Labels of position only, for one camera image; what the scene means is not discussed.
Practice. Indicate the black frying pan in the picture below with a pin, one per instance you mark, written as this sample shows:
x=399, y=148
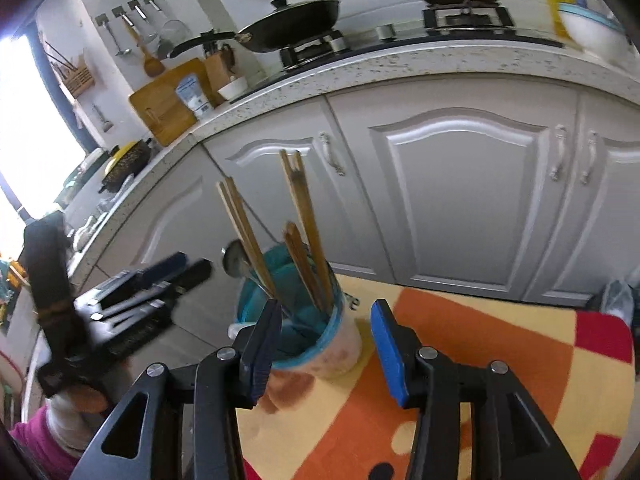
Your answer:
x=295, y=22

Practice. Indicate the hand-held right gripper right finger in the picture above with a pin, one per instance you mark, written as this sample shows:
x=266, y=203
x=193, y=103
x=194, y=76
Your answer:
x=390, y=355

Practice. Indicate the small white bowl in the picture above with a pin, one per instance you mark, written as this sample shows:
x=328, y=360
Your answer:
x=232, y=90

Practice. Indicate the white bowl with blue rim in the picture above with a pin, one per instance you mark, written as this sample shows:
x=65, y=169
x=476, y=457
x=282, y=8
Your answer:
x=595, y=35

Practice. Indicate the speckled stone countertop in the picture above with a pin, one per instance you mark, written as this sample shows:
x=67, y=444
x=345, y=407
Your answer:
x=400, y=67

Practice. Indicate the metal strainer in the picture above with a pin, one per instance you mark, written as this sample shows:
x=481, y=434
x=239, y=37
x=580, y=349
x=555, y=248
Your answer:
x=172, y=37

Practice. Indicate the wooden cutting board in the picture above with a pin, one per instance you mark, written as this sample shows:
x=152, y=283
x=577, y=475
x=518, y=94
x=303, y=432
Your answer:
x=160, y=105

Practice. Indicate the wooden spatula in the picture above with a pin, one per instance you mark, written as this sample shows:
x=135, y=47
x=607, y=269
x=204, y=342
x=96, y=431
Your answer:
x=152, y=65

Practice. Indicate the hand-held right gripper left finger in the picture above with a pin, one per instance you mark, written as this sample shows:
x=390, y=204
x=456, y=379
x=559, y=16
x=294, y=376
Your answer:
x=265, y=360

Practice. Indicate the metal spoon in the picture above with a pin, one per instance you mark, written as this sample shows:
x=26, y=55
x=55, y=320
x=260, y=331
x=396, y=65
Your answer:
x=232, y=260

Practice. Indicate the black gas stove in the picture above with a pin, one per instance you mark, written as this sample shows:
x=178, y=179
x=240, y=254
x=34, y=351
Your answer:
x=470, y=17

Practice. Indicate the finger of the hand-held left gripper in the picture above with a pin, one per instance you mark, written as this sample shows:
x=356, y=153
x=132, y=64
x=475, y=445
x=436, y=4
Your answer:
x=192, y=275
x=162, y=269

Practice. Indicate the grey cabinet door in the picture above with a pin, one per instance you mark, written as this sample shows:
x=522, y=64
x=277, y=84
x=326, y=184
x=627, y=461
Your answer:
x=165, y=210
x=360, y=210
x=450, y=185
x=615, y=200

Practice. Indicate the white and blue tube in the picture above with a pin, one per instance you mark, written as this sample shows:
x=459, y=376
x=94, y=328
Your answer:
x=192, y=97

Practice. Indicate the wooden knife block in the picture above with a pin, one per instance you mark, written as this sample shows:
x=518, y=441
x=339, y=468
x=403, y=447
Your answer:
x=217, y=75

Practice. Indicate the metal ladle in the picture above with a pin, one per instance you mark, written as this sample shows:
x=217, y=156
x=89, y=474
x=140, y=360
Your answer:
x=116, y=40

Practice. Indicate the plastic bag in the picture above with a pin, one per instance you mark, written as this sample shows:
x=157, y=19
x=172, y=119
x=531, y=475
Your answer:
x=617, y=300

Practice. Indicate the yellow pot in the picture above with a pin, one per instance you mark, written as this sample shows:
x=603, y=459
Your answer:
x=125, y=157

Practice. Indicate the floral cup with blue inside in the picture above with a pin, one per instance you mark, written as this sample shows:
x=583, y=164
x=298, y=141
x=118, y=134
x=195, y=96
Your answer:
x=335, y=350

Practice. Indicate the wooden wall chopstick holder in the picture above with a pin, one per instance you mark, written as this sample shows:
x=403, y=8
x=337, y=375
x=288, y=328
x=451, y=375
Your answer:
x=77, y=80

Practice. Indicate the person's left hand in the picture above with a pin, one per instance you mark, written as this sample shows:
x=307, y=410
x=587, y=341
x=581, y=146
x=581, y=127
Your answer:
x=70, y=425

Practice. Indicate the small metal cup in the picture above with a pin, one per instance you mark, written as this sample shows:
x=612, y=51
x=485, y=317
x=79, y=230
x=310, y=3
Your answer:
x=385, y=32

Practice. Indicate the wooden chopstick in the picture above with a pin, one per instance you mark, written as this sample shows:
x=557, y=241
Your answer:
x=245, y=240
x=295, y=200
x=297, y=265
x=307, y=205
x=305, y=260
x=252, y=240

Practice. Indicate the orange yellow printed tablecloth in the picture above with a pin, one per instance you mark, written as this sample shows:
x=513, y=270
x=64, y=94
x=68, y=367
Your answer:
x=475, y=320

